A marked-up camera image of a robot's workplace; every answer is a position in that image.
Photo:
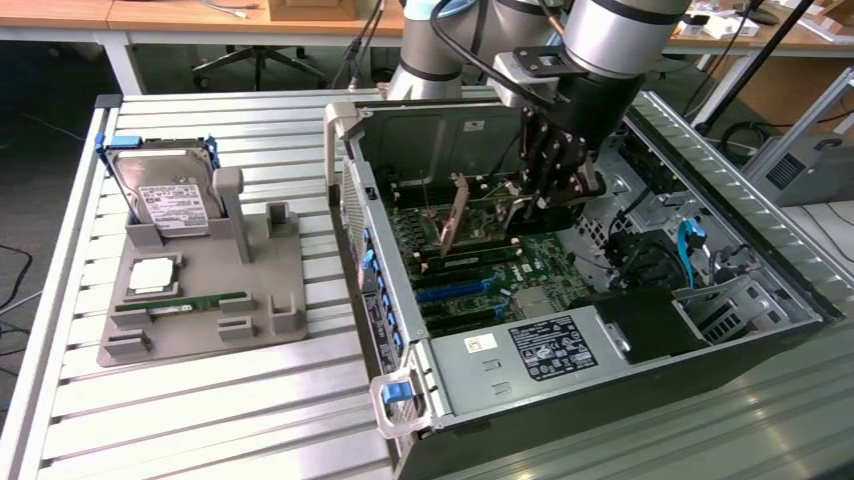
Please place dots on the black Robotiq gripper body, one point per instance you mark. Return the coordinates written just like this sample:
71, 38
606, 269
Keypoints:
594, 107

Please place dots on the black office chair base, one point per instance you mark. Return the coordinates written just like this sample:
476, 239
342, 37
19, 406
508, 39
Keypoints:
257, 60

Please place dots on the grey plastic parts rack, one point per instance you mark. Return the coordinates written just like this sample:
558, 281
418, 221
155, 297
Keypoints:
194, 280

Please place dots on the graphics card with metal bracket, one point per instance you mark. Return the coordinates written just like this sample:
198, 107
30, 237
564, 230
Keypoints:
481, 220

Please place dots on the silver drive cage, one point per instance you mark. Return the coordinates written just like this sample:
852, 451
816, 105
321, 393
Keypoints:
617, 182

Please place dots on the silver disk bay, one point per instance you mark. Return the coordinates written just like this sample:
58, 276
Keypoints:
734, 320

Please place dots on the green motherboard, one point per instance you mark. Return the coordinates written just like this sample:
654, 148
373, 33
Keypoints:
534, 260

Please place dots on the silver power supply unit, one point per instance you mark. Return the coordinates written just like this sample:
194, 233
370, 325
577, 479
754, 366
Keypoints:
481, 380

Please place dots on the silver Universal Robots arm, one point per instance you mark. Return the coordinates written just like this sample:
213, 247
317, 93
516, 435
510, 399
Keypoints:
621, 30

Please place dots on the hard disk in blue caddy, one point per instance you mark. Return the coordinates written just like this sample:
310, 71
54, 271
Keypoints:
161, 175

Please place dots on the blue expansion slot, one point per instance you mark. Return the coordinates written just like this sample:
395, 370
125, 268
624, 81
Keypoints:
454, 292

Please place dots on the silver CPU chip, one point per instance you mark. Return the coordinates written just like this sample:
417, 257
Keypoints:
150, 275

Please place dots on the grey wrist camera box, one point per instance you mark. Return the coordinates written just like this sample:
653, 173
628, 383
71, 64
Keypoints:
534, 65

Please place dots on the open black PC case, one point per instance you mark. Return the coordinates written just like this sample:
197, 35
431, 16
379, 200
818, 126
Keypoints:
601, 425

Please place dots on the wooden top desk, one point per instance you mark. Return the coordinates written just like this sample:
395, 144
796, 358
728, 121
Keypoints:
167, 20
790, 40

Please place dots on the green RAM stick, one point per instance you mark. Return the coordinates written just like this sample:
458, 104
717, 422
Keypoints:
194, 302

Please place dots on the white desk device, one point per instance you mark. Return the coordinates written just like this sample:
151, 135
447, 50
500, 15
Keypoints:
728, 29

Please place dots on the black tripod pole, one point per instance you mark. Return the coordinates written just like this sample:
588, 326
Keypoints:
754, 65

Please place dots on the black installed RAM stick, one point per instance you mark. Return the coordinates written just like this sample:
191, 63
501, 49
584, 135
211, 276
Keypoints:
474, 259

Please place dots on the cardboard box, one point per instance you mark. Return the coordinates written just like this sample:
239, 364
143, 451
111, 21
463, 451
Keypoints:
301, 10

